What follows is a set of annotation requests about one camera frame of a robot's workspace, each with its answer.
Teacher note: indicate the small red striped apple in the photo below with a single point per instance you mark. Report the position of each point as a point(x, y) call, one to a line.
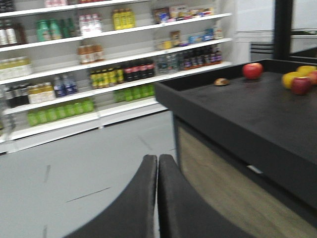
point(313, 77)

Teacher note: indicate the red apple front left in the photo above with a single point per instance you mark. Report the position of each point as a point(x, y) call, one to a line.
point(301, 85)

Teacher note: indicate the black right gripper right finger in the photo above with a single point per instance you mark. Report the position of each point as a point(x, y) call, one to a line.
point(183, 213)

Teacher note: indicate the yellow apple front left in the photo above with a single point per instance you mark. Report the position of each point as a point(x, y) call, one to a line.
point(287, 78)

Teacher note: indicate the white supermarket shelving unit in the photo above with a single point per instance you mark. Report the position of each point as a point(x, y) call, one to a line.
point(68, 66)

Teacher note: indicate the red apple at stand corner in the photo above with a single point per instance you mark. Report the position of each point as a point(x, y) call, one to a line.
point(252, 71)

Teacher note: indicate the yellow apple back left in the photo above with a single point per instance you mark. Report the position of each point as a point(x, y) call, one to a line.
point(305, 69)

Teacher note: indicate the black wooden produce stand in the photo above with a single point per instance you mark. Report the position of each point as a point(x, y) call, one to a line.
point(249, 148)

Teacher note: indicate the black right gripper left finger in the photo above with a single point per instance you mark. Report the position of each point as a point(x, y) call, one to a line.
point(131, 214)

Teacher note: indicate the brown bread bun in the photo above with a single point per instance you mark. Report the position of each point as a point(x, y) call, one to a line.
point(221, 82)

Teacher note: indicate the yellow apple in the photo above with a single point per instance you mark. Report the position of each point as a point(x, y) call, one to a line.
point(287, 78)
point(305, 69)

